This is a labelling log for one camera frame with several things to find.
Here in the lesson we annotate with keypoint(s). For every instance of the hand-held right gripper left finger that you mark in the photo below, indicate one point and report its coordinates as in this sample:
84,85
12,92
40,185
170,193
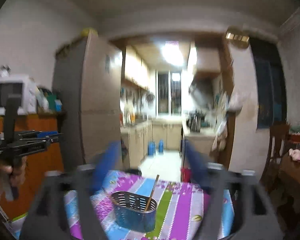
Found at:
107,165

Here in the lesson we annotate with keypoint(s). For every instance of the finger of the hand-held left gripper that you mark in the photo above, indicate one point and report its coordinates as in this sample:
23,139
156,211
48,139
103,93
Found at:
43,134
53,140

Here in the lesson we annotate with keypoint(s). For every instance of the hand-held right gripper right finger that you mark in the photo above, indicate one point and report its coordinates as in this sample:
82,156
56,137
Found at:
195,165

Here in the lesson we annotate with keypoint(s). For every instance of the brown wooden chopstick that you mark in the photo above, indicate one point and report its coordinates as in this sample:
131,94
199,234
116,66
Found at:
151,195

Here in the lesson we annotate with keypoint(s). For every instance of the blue perforated utensil holder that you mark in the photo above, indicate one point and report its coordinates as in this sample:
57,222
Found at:
133,215

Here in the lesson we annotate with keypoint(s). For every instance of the person's left hand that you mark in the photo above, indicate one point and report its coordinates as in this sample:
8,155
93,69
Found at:
1,171

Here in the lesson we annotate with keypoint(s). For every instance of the red bucket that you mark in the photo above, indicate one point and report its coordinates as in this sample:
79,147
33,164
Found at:
186,174

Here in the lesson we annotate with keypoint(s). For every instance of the white microwave oven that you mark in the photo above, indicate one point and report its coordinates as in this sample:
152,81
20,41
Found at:
12,95

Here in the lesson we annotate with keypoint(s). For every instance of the bottles on orange cabinet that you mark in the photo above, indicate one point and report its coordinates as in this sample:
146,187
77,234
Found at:
48,101

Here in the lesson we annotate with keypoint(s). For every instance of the orange wooden cabinet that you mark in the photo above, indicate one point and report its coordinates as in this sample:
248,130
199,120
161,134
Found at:
40,175

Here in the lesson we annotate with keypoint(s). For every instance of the blue floor bottle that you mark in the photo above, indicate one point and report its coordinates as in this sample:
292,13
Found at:
161,147
151,148

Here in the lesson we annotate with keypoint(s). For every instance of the purple floral striped tablecloth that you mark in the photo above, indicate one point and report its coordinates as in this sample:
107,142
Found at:
185,205

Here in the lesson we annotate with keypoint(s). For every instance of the kitchen base cabinets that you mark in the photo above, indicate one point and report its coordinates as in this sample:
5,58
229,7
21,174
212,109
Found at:
140,140

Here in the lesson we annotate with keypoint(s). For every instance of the hanging cloth bags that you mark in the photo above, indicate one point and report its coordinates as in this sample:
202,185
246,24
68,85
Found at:
221,132

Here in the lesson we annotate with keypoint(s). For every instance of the silver refrigerator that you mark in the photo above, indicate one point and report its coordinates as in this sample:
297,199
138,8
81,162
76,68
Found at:
95,92

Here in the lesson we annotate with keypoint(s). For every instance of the steel range hood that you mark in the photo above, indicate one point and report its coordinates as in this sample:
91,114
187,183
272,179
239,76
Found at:
200,95

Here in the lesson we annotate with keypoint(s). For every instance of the barred kitchen window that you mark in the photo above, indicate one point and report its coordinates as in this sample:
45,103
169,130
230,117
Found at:
168,92

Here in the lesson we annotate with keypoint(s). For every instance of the wooden chair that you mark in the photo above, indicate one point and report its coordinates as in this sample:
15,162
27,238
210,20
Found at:
276,150

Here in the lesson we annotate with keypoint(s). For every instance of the dark wooden side table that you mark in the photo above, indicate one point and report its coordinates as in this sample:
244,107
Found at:
295,177

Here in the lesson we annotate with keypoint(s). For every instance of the pink cloth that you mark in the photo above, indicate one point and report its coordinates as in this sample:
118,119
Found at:
298,155

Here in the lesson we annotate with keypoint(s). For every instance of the small potted plant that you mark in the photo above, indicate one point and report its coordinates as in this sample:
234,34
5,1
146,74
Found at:
297,132

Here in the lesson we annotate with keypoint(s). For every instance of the ceiling light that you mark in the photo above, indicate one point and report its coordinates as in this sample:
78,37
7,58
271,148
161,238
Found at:
172,53

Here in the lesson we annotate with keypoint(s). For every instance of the kitchen wall cabinet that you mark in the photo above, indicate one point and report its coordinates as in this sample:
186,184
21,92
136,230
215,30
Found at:
135,67

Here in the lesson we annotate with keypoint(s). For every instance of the dark blue wall window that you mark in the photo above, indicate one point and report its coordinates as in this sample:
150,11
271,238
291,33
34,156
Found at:
267,87

